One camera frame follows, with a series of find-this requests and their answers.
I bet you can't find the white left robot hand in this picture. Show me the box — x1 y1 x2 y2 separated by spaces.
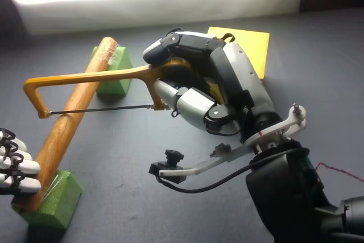
0 128 42 197

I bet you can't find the white backdrop sheet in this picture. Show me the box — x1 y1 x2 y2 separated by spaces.
0 0 308 36

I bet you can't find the green foam block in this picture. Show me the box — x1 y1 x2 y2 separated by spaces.
91 44 134 97
21 168 85 231

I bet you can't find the wooden rod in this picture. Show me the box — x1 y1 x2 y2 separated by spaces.
11 36 119 212

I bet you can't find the yellow cube block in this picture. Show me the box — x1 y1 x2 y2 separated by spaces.
207 26 270 81

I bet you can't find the yellow hacksaw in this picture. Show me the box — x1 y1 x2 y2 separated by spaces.
23 57 227 120

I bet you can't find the grey table cloth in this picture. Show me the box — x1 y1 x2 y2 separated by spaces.
0 6 364 243

